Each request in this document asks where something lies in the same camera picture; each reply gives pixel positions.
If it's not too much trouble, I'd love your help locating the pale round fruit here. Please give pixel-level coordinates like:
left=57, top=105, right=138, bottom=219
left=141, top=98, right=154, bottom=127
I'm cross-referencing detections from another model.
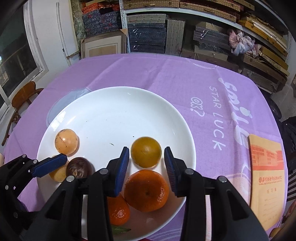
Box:
left=54, top=128, right=78, bottom=155

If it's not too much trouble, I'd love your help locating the dark brown mangosteen fruit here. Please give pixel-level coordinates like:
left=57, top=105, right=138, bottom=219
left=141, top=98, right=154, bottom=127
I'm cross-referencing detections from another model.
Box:
left=66, top=157, right=93, bottom=179

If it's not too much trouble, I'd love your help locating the mandarin orange with leaf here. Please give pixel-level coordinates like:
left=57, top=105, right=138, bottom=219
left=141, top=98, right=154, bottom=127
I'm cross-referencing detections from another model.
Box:
left=107, top=193, right=131, bottom=235

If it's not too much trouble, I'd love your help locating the yellow-green citrus fruit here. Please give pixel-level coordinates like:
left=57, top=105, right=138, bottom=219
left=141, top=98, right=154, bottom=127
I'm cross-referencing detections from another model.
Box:
left=131, top=137, right=162, bottom=168

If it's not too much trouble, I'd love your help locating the small pale peach fruit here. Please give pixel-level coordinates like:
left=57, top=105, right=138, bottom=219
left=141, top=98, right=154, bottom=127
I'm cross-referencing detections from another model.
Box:
left=49, top=161, right=69, bottom=183

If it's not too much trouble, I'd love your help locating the brown paper notebook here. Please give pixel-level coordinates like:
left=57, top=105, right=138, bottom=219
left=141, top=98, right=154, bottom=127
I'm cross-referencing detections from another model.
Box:
left=248, top=134, right=285, bottom=231

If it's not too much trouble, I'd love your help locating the brown wooden chair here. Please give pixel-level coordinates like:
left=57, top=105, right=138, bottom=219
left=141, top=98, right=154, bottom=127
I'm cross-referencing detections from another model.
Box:
left=1, top=81, right=43, bottom=146

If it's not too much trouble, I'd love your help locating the small mandarin orange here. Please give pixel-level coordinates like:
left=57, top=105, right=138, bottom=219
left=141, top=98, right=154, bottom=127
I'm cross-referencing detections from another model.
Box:
left=124, top=170, right=170, bottom=212

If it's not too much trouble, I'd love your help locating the purple printed tablecloth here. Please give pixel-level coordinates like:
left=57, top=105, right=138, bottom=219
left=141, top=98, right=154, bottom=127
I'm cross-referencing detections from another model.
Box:
left=3, top=54, right=282, bottom=200

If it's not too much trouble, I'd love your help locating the framed picture in cardboard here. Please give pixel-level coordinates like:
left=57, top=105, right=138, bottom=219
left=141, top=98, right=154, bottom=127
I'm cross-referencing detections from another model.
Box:
left=80, top=29, right=128, bottom=59

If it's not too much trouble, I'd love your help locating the white metal shelving unit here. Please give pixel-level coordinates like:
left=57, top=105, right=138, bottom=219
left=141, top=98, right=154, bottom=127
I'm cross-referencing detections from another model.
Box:
left=119, top=1, right=290, bottom=93

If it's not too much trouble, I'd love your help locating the pink plastic bag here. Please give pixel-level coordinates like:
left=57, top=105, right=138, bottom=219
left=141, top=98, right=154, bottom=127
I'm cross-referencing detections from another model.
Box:
left=228, top=30, right=261, bottom=58

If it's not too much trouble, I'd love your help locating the window with white frame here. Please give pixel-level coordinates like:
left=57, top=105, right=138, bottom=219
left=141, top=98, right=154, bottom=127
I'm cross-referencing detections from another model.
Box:
left=1, top=1, right=48, bottom=117

